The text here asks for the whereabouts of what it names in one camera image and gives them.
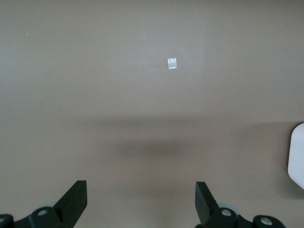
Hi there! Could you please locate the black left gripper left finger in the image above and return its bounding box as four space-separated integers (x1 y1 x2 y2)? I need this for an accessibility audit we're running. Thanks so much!
0 180 87 228

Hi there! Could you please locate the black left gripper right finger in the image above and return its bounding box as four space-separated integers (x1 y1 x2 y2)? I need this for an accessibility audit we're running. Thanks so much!
194 181 285 228

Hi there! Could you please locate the white box lid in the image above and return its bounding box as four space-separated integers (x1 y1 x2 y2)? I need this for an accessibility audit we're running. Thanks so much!
287 122 304 190

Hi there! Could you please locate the small clear tape patch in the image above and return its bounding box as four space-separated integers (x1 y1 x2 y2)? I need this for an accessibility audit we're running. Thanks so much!
167 57 178 70

